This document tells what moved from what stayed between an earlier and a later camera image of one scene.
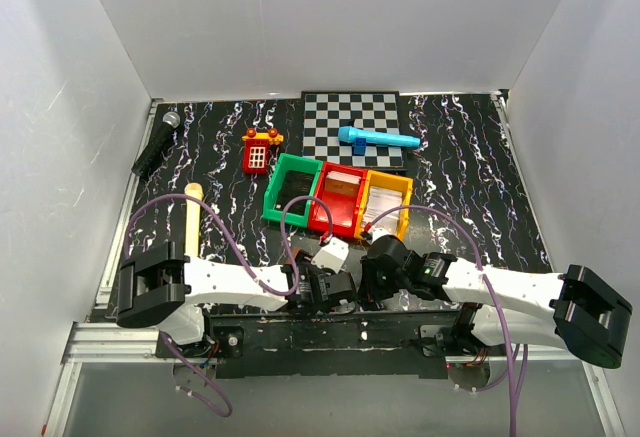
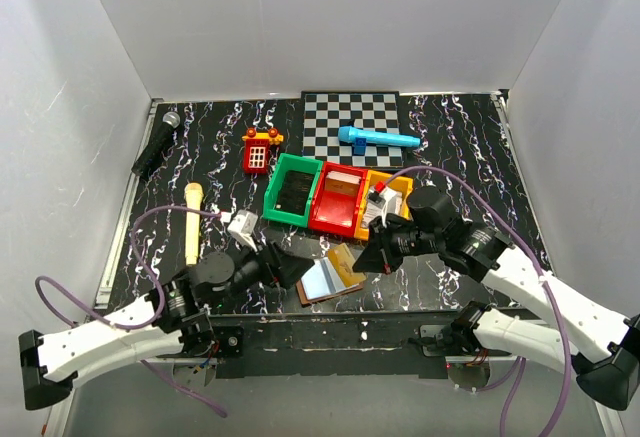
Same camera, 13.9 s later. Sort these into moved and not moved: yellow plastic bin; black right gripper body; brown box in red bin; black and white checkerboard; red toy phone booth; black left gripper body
Moved: black left gripper body; black right gripper body
Not moved: yellow plastic bin; red toy phone booth; brown box in red bin; black and white checkerboard
